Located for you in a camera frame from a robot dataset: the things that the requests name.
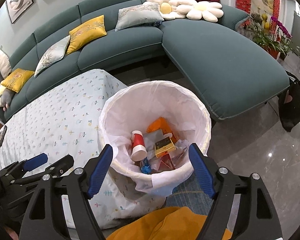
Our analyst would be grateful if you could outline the red and white paper cup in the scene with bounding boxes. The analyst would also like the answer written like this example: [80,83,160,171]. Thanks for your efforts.
[130,130,148,162]

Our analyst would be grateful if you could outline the bin with white liner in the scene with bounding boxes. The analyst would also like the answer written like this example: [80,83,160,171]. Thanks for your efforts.
[98,80,212,197]

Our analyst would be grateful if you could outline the floral printed tablecloth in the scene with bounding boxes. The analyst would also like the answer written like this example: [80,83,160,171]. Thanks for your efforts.
[0,69,167,229]

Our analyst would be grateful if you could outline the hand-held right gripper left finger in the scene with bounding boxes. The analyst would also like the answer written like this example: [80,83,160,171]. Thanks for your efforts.
[19,144,113,240]

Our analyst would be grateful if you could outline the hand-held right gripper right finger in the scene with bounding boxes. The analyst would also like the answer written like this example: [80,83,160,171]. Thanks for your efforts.
[189,142,283,240]

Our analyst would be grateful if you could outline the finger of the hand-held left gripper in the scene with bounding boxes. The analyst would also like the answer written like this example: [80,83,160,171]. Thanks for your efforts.
[12,154,74,187]
[0,153,48,180]

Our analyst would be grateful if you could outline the gold and black box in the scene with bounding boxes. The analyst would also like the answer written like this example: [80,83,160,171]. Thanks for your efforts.
[154,137,176,158]

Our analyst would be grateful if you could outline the grey embroidered cushion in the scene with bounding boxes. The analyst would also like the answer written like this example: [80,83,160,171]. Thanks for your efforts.
[34,35,70,77]
[115,5,165,32]

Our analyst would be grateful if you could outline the yellow embroidered cushion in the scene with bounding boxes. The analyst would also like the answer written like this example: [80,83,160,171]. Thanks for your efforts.
[0,69,35,93]
[66,15,107,55]

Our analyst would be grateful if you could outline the green plant in red pot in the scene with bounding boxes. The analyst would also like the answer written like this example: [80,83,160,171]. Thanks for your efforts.
[251,29,280,58]

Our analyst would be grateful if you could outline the teal sofa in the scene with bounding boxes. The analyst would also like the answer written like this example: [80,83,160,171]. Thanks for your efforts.
[4,0,290,123]

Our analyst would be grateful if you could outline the orange plastic bag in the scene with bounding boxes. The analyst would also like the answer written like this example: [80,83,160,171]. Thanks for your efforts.
[147,117,178,143]

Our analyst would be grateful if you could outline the grey translucent plastic bag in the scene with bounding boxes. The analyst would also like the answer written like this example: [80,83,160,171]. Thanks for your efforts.
[142,130,165,165]

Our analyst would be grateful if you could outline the red paper packet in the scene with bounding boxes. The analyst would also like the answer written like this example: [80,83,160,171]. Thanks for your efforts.
[159,152,177,173]

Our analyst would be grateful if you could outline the magenta orchid plant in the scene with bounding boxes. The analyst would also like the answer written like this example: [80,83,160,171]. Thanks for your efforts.
[270,16,293,58]

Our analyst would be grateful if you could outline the blue rug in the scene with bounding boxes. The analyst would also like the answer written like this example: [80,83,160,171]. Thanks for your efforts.
[165,174,215,215]

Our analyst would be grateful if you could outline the grey and white plush toy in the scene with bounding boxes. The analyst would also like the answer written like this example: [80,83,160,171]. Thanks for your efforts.
[0,86,15,110]

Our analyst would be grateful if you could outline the framed wall picture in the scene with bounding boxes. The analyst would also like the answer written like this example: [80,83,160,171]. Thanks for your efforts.
[5,0,34,24]

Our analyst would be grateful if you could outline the yellow cloth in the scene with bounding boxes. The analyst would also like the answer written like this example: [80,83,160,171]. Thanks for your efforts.
[106,206,233,240]

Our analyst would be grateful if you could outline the gold gourd vase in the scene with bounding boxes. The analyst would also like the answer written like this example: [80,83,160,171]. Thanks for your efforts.
[261,14,270,32]

